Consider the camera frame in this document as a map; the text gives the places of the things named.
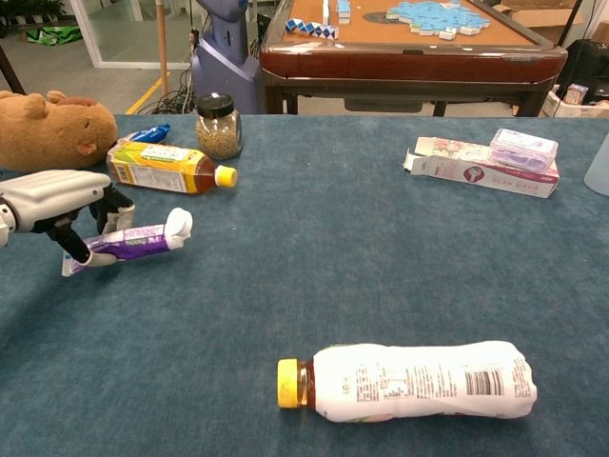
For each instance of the blue felt table mat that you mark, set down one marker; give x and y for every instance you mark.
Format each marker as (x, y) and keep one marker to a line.
(333, 266)

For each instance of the wooden pole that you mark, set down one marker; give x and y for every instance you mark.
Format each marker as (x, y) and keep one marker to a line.
(162, 47)

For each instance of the light blue plastic cup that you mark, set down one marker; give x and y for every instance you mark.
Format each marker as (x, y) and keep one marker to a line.
(599, 171)

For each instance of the white plastic bottle cap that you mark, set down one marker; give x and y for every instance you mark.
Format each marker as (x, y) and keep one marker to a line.
(180, 228)

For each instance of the brown mahjong table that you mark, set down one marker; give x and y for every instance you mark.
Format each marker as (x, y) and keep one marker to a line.
(404, 66)

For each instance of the tea bottle yellow green label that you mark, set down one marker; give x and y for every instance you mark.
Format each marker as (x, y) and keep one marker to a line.
(162, 166)

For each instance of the purple white tube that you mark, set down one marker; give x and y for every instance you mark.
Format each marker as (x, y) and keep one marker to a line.
(138, 243)

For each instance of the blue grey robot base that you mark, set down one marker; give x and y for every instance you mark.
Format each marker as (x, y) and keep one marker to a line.
(223, 62)

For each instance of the green potted plants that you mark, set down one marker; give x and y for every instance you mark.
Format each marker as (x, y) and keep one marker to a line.
(28, 9)

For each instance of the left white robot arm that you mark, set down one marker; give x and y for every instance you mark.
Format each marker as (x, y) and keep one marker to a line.
(3, 231)

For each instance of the small printed carton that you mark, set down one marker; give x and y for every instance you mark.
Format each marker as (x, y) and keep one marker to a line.
(577, 93)

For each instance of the white drink bottle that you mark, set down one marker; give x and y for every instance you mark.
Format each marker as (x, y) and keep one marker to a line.
(409, 381)

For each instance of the blue white snake puzzle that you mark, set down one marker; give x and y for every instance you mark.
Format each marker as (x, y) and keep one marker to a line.
(311, 28)

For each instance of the blue mahjong tile pile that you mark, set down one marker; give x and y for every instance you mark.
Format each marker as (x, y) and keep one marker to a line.
(438, 16)

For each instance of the clear purple plastic box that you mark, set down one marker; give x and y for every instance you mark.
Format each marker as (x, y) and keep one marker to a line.
(523, 150)

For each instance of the brown capybara plush toy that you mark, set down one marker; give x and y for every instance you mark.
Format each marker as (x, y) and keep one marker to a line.
(47, 133)

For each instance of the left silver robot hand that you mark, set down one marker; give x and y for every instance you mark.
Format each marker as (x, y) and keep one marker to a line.
(57, 195)

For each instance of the white blue tile stacks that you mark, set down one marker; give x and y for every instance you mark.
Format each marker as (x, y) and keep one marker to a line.
(343, 12)

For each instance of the glass jar with black lid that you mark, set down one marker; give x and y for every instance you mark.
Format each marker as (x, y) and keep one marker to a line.
(219, 133)

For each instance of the blue snack packet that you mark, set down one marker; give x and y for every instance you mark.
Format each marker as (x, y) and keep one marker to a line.
(150, 133)

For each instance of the white storage box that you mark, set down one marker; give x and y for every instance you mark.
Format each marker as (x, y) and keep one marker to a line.
(575, 109)

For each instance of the brown cardboard box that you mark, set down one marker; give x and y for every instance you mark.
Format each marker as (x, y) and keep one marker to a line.
(542, 21)

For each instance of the white pink box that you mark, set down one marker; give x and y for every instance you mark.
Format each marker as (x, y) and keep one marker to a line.
(457, 171)

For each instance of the green bag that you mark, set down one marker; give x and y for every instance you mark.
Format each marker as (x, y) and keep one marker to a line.
(52, 35)

